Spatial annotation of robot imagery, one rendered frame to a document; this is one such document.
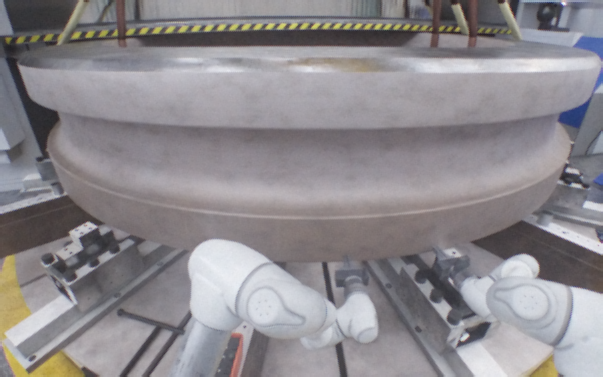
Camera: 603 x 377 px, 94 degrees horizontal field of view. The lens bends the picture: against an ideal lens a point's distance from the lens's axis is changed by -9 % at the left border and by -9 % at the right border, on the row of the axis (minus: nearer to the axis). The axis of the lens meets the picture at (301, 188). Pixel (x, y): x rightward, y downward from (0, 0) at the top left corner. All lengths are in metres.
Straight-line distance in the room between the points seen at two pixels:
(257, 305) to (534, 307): 0.52
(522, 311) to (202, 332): 0.65
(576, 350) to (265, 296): 0.60
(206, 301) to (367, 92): 0.87
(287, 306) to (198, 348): 0.26
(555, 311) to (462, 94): 0.88
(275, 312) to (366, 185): 1.01
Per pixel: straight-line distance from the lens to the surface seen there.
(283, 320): 0.58
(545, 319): 0.75
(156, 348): 2.05
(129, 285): 2.39
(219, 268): 0.68
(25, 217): 3.16
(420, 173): 1.58
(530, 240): 2.66
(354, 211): 1.42
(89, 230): 2.16
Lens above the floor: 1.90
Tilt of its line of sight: 29 degrees down
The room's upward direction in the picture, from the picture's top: straight up
